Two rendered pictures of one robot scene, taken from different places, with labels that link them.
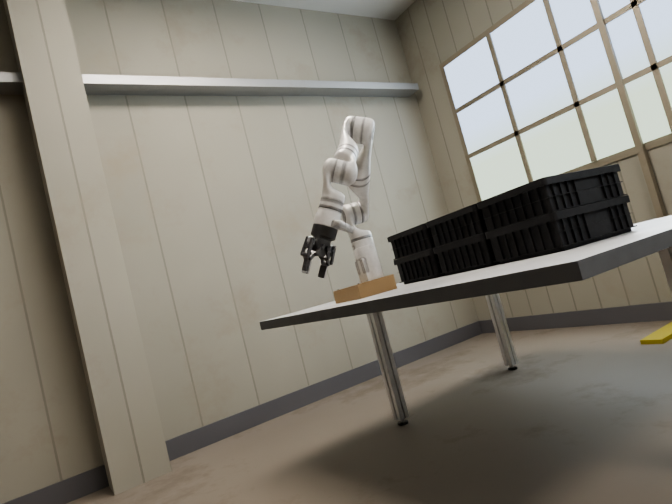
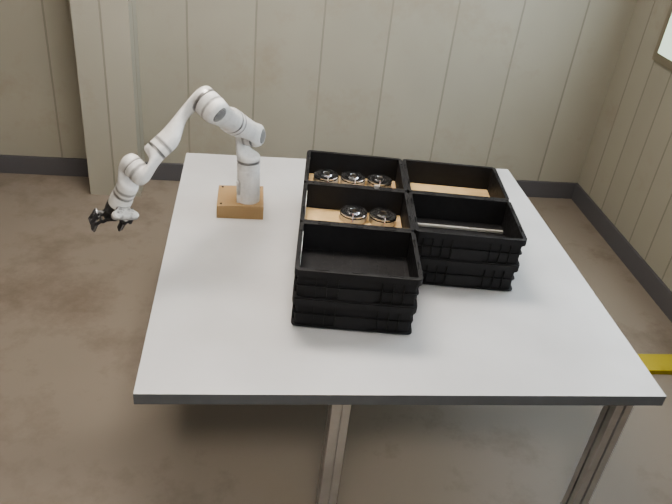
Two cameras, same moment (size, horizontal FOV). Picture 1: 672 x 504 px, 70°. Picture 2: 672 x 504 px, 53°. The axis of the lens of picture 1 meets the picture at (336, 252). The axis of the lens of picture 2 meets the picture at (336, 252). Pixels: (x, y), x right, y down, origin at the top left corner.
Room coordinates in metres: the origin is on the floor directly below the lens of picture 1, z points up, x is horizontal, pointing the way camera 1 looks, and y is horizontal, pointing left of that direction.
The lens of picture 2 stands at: (-0.06, -1.47, 2.08)
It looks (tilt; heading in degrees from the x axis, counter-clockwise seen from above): 32 degrees down; 24
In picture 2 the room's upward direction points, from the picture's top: 7 degrees clockwise
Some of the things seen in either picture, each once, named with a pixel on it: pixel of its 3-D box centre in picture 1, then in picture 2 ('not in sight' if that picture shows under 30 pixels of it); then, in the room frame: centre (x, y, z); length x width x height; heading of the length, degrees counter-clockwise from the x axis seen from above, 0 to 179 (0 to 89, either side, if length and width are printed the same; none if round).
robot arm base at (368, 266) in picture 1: (367, 259); (248, 180); (1.98, -0.12, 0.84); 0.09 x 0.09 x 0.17; 32
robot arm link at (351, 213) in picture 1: (356, 223); (248, 143); (1.98, -0.11, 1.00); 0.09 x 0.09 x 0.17; 12
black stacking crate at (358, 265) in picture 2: (551, 201); (356, 265); (1.66, -0.76, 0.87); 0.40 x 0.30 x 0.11; 118
